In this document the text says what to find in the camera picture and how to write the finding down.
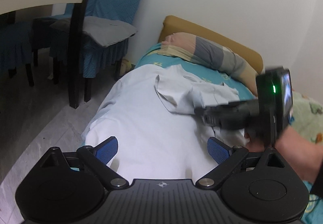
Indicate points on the mustard yellow headboard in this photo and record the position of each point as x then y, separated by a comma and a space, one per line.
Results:
214, 35

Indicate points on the person's right hand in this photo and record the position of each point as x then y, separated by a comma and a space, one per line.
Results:
254, 141

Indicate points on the grey seat cushion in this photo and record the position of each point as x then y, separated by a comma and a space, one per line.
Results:
101, 28

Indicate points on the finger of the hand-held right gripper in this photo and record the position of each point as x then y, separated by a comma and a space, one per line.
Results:
207, 115

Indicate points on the person's right forearm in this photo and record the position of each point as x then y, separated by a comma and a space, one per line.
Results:
300, 151

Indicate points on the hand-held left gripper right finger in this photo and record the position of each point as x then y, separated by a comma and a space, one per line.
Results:
217, 150

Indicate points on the patchwork pillow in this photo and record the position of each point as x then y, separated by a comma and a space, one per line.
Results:
204, 52

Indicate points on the bed with teal sheet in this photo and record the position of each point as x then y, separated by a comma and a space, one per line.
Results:
212, 75

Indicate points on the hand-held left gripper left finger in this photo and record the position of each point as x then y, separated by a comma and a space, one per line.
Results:
107, 150

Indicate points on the yellow plush toy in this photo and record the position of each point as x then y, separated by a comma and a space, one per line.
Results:
125, 65

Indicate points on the blue covered chair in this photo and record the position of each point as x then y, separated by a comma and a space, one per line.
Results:
111, 12
15, 45
45, 30

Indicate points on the green dinosaur print blanket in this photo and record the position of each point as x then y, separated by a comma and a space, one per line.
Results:
307, 115

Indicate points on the white shirt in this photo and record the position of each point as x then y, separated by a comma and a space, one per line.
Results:
151, 123

